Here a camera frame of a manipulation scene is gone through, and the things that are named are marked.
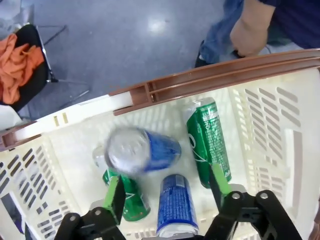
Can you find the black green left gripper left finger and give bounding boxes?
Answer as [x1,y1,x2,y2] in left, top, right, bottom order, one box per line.
[53,174,127,240]

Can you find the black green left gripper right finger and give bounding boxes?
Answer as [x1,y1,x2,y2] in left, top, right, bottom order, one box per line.
[204,163,303,240]

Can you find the green drink can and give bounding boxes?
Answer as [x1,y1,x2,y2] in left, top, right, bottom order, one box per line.
[183,97,233,190]
[91,144,152,223]

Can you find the blue white drink can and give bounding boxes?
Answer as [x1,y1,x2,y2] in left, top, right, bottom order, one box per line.
[104,126,182,176]
[155,173,200,238]

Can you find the navy sleeved right forearm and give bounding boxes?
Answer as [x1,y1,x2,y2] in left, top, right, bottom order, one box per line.
[268,0,320,51]

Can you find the cream basket with brown rim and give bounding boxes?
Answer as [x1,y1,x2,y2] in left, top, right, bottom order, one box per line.
[0,48,320,240]

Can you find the person's right hand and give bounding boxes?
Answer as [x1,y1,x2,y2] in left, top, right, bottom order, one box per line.
[229,6,273,58]

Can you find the black chair with metal legs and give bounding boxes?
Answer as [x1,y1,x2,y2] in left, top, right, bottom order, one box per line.
[0,23,91,113]

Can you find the person in navy jacket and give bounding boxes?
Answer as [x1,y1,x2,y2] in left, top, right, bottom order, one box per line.
[194,0,320,69]

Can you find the orange cloth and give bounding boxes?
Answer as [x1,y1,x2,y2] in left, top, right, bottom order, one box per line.
[0,33,46,105]

